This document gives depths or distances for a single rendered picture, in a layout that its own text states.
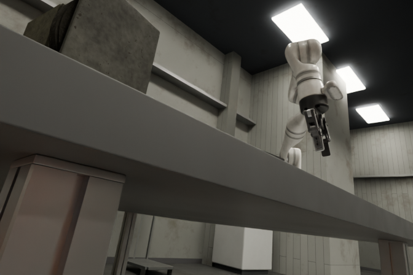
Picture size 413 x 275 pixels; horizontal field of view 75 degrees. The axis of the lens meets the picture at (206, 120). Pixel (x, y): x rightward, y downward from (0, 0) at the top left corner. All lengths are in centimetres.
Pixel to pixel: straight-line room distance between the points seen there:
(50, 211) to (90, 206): 2
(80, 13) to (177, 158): 267
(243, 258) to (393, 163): 702
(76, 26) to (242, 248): 392
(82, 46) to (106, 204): 253
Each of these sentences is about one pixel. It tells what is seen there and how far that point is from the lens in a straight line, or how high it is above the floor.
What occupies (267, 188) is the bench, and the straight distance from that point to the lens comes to 24.
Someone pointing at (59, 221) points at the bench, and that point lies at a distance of 19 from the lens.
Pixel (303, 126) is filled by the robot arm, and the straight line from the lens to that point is 126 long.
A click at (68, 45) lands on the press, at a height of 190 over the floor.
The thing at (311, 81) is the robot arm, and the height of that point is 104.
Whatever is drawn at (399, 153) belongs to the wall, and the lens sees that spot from 1071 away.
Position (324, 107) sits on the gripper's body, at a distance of 80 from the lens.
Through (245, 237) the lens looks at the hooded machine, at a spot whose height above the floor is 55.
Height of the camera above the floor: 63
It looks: 21 degrees up
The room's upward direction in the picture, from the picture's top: 7 degrees clockwise
